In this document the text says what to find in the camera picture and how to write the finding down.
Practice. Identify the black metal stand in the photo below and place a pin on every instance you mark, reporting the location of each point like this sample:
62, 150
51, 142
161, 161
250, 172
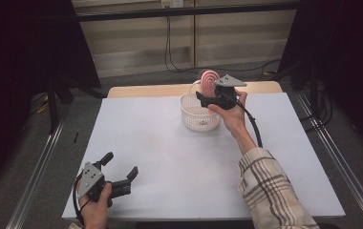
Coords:
53, 105

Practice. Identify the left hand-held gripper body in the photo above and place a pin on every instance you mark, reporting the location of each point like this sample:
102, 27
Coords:
90, 181

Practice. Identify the white slotted plastic basket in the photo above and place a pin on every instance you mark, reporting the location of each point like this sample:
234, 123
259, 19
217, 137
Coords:
198, 124

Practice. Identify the small black floor object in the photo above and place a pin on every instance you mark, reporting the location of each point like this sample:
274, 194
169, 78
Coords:
76, 137

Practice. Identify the metal floor rail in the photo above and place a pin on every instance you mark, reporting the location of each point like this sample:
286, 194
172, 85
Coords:
345, 165
36, 178

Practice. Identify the black curtain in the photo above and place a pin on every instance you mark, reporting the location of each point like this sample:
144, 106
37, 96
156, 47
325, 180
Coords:
345, 38
17, 47

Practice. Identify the person's right hand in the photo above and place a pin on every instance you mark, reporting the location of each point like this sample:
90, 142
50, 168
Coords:
235, 119

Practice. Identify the pink oval brush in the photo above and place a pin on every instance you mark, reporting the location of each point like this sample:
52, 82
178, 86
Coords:
209, 81

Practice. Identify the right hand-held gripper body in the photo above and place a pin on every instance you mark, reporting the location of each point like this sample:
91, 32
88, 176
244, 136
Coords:
229, 95

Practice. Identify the person's left hand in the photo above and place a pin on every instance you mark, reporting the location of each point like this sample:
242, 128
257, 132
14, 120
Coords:
96, 214

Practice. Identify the light wooden table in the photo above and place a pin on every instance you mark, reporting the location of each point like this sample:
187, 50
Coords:
151, 90

